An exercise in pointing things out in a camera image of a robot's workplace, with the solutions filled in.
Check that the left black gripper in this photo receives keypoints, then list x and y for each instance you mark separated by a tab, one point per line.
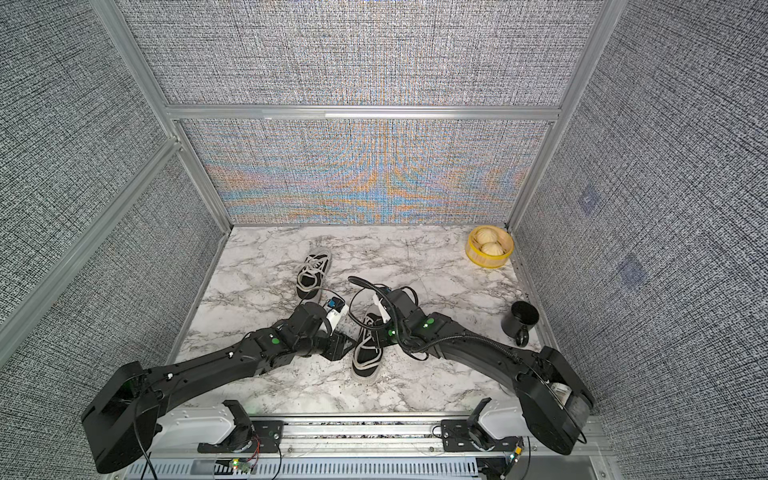
335	342

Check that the black canvas sneaker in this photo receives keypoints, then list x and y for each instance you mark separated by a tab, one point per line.
367	357
312	273

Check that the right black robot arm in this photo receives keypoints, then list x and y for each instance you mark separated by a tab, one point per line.
555	402

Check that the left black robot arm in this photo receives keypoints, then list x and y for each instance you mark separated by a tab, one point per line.
123	418

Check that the black mug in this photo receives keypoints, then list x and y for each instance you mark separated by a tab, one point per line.
522	317

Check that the yellow bamboo steamer basket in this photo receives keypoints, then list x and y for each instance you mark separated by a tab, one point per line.
474	254

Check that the lower beige bun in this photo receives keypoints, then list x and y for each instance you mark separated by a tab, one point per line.
493	249

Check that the beige bun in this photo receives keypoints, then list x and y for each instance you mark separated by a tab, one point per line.
486	235
493	249

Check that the upper beige bun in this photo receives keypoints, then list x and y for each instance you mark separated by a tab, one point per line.
486	235

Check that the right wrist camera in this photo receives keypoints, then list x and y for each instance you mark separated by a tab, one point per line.
379	305

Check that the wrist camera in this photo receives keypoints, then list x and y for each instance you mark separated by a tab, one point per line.
379	305
336	310

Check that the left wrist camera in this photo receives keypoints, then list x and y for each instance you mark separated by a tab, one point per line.
336	310

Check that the aluminium front rail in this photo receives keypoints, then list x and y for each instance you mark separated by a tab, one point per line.
182	430

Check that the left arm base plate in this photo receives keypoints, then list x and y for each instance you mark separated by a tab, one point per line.
263	436

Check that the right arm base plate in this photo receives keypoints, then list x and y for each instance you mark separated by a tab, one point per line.
462	436

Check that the white slotted cable duct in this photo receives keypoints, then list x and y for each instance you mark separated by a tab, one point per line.
310	468

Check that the aluminium enclosure frame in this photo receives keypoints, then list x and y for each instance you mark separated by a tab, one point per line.
35	305

